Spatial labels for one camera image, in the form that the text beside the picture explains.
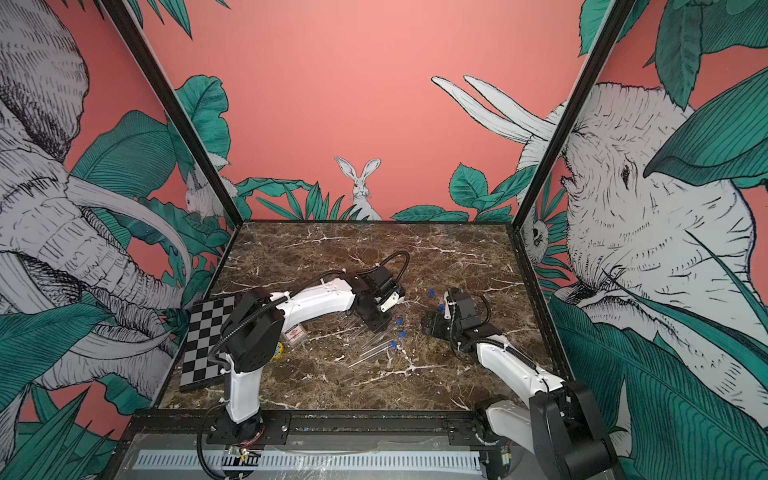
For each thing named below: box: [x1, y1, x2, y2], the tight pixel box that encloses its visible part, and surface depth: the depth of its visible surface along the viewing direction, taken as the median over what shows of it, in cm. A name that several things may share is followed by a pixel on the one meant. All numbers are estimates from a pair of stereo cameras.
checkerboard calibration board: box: [180, 295, 235, 389], surface depth 88 cm
